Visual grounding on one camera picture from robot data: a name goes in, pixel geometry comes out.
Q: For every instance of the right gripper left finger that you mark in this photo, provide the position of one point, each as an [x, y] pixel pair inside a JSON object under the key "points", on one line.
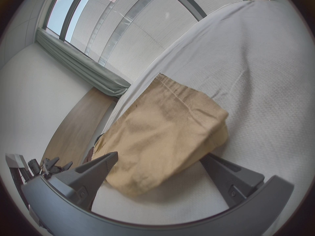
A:
{"points": [[91, 178]]}

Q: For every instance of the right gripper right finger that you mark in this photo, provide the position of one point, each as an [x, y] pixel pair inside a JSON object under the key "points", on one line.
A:
{"points": [[233, 183]]}

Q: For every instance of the tan shorts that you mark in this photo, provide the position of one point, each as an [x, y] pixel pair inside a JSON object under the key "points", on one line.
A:
{"points": [[160, 131]]}

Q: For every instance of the window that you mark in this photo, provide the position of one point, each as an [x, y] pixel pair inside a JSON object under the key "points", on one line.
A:
{"points": [[135, 21]]}

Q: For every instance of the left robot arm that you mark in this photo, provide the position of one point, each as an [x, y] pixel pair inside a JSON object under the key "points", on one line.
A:
{"points": [[14, 160]]}

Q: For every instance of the brown knit garment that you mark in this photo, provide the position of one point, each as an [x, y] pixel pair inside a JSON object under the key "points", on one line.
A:
{"points": [[88, 156]]}

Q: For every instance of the bed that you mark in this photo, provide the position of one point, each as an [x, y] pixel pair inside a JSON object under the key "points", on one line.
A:
{"points": [[246, 82]]}

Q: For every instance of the grey-green curtain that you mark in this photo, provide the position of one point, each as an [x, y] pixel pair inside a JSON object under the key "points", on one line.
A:
{"points": [[81, 63]]}

